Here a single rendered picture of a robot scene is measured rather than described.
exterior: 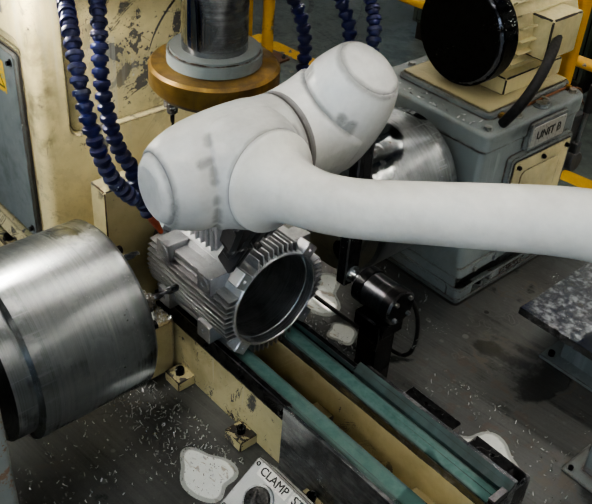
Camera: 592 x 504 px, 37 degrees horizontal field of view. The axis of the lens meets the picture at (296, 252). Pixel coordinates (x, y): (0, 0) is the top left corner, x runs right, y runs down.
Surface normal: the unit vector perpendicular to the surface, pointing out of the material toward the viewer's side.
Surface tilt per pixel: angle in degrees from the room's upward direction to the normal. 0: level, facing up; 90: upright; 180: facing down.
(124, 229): 90
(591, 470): 90
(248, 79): 0
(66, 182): 90
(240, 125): 6
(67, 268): 17
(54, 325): 47
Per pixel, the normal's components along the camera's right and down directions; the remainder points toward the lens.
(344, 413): -0.75, 0.36
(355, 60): 0.25, -0.51
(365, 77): 0.38, -0.34
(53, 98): 0.66, 0.48
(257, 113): 0.14, -0.81
